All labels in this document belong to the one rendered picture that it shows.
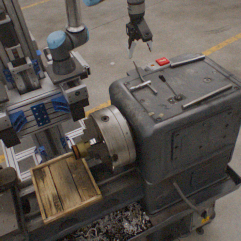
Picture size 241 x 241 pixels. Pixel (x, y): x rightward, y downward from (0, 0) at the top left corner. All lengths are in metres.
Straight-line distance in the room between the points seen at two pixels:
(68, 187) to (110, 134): 0.42
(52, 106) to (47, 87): 0.13
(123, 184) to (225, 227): 1.12
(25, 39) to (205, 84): 1.11
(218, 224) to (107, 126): 1.41
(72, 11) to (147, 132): 0.85
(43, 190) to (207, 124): 0.90
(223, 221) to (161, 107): 1.34
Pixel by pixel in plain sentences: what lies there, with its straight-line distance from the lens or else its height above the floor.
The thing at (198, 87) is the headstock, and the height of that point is 1.26.
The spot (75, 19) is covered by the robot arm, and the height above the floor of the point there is 1.46.
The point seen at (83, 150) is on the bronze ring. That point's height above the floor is 1.10.
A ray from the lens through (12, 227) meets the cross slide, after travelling 1.42.
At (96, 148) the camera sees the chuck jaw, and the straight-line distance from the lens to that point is 1.37.
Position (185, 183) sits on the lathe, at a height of 0.70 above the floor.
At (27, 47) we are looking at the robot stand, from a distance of 1.91.
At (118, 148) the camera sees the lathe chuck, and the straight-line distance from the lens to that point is 1.30.
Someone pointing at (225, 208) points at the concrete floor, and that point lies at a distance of 2.49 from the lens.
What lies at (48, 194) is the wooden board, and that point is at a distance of 1.56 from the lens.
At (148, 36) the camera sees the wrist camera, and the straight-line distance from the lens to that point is 1.26.
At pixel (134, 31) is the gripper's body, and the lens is 1.32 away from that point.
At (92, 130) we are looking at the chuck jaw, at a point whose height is 1.15.
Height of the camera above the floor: 2.12
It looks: 43 degrees down
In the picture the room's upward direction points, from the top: 8 degrees counter-clockwise
